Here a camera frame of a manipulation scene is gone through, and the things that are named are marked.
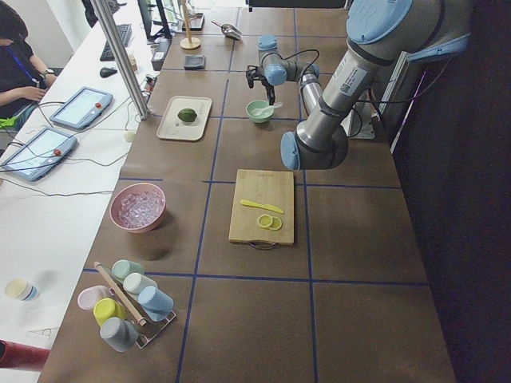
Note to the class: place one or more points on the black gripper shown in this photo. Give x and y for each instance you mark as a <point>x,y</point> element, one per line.
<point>268,88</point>

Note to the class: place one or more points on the white plastic spoon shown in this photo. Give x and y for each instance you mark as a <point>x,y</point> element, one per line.
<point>267,109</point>

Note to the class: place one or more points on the light green bowl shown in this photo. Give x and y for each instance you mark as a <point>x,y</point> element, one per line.
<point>258,118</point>

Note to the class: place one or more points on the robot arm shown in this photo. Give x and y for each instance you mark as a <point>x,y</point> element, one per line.
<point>377,32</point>

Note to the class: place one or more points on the pink bowl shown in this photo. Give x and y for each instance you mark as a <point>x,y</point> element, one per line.
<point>135,188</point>

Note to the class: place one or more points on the metal ice scoop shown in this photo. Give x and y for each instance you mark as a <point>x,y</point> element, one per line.
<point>229,31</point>

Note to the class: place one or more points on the grey folded cloth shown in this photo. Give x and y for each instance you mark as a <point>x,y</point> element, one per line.
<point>194,62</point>

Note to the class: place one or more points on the green lime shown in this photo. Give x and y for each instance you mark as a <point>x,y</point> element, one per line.
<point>187,116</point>

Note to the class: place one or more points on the wooden mug tree stand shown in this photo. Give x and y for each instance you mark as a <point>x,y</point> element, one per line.
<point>189,42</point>

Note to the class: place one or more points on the white rectangular tray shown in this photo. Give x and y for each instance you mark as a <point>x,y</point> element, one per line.
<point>171,127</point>

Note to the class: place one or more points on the black framed glass tray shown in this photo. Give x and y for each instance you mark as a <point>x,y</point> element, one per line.
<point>196,24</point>

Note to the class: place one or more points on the yellow plastic knife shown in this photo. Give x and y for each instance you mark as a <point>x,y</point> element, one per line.
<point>265,206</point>

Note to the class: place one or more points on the bamboo cutting board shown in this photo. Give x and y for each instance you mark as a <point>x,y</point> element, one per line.
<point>271,187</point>

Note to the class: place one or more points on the black computer mouse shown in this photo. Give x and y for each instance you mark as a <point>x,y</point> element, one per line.
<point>106,72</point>

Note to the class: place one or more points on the clear ice cubes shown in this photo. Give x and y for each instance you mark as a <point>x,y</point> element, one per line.
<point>140,209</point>

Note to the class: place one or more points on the upper teach pendant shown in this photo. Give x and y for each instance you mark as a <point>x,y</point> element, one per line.
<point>82,109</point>

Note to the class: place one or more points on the teach pendant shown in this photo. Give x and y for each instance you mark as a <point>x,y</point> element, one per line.
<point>38,156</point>
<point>82,109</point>

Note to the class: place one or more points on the green cup on rack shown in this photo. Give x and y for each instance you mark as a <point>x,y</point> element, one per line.
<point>122,268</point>

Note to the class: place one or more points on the white cup on rack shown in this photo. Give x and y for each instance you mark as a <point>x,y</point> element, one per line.
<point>135,282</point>

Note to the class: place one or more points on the blue cup on rack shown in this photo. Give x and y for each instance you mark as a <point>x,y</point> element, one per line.
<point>156,303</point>

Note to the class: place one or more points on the lower teach pendant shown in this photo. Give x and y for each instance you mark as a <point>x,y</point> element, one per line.
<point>38,156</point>

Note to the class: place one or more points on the seated person dark shirt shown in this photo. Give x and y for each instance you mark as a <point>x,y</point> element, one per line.
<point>25,78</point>

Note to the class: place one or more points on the yellow cup on rack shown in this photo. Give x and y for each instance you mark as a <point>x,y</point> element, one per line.
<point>107,308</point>

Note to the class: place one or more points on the pink cup on rack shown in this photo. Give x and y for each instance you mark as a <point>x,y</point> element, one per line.
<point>88,298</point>

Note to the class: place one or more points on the grey cup on rack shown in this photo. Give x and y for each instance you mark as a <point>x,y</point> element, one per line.
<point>120,334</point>

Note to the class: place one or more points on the small white paper cup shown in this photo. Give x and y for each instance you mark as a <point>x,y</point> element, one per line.
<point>20,289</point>

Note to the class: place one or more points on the red fire extinguisher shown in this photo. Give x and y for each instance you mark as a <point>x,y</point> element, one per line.
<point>23,357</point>

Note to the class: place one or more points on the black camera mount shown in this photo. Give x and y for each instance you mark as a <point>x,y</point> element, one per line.
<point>253,74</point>

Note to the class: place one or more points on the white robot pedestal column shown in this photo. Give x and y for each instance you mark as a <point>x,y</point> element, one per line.
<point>360,120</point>

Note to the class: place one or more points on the aluminium frame post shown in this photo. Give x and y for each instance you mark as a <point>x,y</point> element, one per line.
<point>109,28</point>

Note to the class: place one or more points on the wooden rack handle rod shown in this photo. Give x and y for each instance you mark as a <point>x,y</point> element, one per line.
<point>132,307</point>

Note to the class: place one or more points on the white wire cup rack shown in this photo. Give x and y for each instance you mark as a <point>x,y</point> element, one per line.
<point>150,330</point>

